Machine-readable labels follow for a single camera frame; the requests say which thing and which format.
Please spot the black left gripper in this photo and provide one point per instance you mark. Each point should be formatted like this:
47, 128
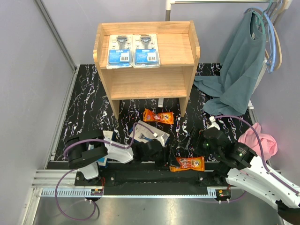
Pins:
172, 159

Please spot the orange razor pack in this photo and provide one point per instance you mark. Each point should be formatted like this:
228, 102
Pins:
163, 117
184, 164

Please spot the Gillette razor blister pack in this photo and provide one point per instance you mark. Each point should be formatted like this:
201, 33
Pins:
120, 52

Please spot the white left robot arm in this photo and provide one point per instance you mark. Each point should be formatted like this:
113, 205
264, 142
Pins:
83, 152

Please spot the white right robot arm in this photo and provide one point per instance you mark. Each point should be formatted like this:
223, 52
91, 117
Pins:
240, 166

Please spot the wooden two-tier shelf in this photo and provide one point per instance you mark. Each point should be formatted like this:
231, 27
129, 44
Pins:
179, 51

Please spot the pink cloth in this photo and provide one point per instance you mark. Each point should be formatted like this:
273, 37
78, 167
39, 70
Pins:
268, 143

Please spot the white Harry's razor box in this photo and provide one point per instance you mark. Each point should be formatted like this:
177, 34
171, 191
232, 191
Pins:
144, 132

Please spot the small white bottle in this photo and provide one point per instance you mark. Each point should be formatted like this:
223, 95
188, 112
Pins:
160, 102

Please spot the teal blue t-shirt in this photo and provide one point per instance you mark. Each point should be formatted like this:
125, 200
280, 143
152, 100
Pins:
241, 62

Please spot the blue plastic hanger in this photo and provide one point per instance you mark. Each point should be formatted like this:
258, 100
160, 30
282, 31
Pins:
268, 38

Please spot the metal clothes rack bar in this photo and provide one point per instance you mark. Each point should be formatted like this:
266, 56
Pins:
169, 3

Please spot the green plastic hanger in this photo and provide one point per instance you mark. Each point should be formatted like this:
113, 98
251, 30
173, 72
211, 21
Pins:
264, 21

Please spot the beige wooden hanger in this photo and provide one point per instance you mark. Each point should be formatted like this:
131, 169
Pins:
275, 13

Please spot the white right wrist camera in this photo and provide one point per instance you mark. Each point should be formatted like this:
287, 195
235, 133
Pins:
212, 123

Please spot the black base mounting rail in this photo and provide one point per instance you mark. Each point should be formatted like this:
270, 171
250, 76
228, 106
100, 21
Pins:
149, 179

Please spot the aluminium corner frame profile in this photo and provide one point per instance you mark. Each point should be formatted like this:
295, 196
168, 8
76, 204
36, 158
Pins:
50, 24

